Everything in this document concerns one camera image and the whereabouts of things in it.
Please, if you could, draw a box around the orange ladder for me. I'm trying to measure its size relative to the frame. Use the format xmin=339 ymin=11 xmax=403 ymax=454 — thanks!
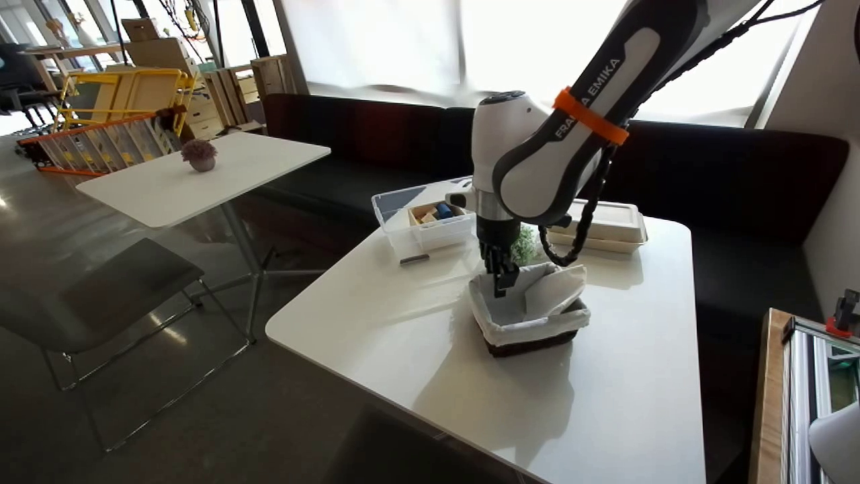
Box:
xmin=17 ymin=111 xmax=188 ymax=179

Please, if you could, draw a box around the grey metal frame chair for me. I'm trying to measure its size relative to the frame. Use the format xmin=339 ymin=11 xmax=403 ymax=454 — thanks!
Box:
xmin=0 ymin=235 xmax=255 ymax=454

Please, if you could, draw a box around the wooden board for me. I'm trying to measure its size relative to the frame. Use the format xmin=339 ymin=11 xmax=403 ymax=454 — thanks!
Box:
xmin=751 ymin=307 xmax=799 ymax=484

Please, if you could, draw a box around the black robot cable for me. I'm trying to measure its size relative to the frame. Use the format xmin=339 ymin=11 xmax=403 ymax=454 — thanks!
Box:
xmin=536 ymin=0 xmax=829 ymax=270

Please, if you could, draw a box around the red clamp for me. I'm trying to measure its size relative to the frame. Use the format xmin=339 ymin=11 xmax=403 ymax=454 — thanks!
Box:
xmin=823 ymin=288 xmax=860 ymax=342

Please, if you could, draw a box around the white lidded food container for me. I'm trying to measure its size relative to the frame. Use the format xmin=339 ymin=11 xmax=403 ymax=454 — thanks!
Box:
xmin=546 ymin=229 xmax=647 ymax=259
xmin=546 ymin=196 xmax=651 ymax=241

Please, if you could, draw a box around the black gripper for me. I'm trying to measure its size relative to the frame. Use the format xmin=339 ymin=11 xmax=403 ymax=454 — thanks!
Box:
xmin=472 ymin=213 xmax=524 ymax=298

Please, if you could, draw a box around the cardboard box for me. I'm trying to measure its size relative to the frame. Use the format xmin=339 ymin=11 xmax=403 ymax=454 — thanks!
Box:
xmin=119 ymin=15 xmax=196 ymax=76

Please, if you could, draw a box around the wooden crate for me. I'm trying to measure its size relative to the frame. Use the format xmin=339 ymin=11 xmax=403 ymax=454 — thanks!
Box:
xmin=248 ymin=54 xmax=309 ymax=101

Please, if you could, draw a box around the metal framed glass panel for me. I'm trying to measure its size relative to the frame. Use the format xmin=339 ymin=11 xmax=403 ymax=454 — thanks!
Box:
xmin=783 ymin=315 xmax=860 ymax=484

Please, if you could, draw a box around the white lamp shade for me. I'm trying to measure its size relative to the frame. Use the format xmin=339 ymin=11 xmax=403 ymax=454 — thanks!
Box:
xmin=806 ymin=401 xmax=860 ymax=484

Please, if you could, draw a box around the yellow cart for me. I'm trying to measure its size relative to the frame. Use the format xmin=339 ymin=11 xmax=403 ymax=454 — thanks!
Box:
xmin=59 ymin=67 xmax=196 ymax=128

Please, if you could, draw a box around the orange strap on arm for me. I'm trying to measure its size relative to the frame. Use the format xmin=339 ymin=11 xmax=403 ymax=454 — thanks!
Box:
xmin=552 ymin=84 xmax=632 ymax=151

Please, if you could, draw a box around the small white box with items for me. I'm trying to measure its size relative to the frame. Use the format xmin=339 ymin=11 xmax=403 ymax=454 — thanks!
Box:
xmin=407 ymin=196 xmax=479 ymax=256

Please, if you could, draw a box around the clear plastic storage bin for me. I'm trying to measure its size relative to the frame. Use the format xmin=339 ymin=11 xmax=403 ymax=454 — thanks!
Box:
xmin=368 ymin=174 xmax=493 ymax=267

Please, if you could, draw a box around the white folding side table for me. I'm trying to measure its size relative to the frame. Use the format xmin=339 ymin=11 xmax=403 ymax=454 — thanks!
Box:
xmin=76 ymin=128 xmax=335 ymax=347

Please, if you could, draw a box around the dark basket with white liner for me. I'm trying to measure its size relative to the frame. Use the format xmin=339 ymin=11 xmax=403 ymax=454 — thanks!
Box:
xmin=466 ymin=259 xmax=593 ymax=360

